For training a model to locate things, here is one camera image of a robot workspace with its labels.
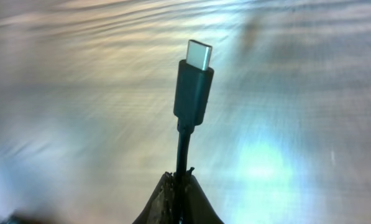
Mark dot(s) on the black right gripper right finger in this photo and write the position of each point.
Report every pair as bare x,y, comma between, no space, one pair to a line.
196,206

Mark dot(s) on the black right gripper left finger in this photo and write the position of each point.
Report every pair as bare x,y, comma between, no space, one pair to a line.
159,207

